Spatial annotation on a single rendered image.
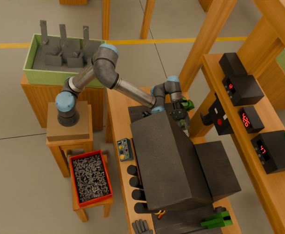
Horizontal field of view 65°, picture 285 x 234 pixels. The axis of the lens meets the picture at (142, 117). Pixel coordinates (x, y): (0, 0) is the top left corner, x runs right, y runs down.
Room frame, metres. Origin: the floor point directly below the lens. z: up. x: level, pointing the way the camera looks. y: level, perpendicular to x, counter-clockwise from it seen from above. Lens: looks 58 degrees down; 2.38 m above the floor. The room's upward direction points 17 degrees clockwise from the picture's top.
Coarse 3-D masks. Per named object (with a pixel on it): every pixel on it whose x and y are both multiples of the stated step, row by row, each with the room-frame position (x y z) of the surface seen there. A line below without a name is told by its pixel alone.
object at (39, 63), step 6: (36, 54) 1.24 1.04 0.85; (42, 54) 1.26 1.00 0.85; (36, 60) 1.17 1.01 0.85; (42, 60) 1.19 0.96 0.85; (36, 66) 1.11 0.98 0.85; (42, 66) 1.13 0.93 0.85; (48, 66) 1.15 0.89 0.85; (54, 66) 1.17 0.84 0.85; (60, 66) 1.19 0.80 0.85; (66, 66) 1.21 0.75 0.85; (84, 66) 1.27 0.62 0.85; (78, 72) 1.19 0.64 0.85
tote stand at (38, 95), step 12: (24, 72) 1.06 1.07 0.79; (24, 84) 0.95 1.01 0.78; (36, 84) 0.98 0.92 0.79; (36, 96) 0.97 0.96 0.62; (48, 96) 1.00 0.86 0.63; (84, 96) 1.09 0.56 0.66; (96, 96) 1.12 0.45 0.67; (36, 108) 0.95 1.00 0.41; (96, 108) 1.12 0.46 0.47; (96, 120) 1.13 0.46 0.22
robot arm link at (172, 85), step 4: (172, 76) 0.96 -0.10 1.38; (176, 76) 0.97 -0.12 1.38; (168, 80) 0.94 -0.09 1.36; (172, 80) 0.94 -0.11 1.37; (176, 80) 0.94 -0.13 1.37; (168, 84) 0.92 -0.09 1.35; (172, 84) 0.91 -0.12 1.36; (176, 84) 0.92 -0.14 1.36; (168, 88) 0.90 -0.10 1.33; (172, 88) 0.89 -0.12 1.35; (176, 88) 0.90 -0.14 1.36; (180, 88) 0.92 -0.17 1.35; (168, 92) 0.90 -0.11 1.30; (172, 92) 0.87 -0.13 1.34
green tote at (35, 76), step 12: (36, 36) 1.35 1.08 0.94; (60, 36) 1.42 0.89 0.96; (36, 48) 1.30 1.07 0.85; (36, 72) 0.99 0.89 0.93; (48, 72) 1.02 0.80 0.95; (60, 72) 1.05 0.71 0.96; (72, 72) 1.08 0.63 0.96; (48, 84) 1.01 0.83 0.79; (60, 84) 1.04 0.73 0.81; (96, 84) 1.13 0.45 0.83
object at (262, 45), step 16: (224, 0) 1.28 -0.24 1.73; (208, 16) 1.33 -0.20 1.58; (224, 16) 1.30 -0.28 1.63; (208, 32) 1.28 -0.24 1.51; (256, 32) 0.99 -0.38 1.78; (272, 32) 0.92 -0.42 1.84; (192, 48) 1.34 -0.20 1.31; (208, 48) 1.31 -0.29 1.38; (240, 48) 1.01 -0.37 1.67; (256, 48) 0.94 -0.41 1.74; (272, 48) 0.90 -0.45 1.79; (192, 64) 1.28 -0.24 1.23; (256, 64) 0.89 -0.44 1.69; (192, 80) 1.31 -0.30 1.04; (208, 96) 1.00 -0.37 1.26; (208, 112) 0.93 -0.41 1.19; (192, 128) 0.95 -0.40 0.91; (208, 128) 0.92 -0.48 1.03
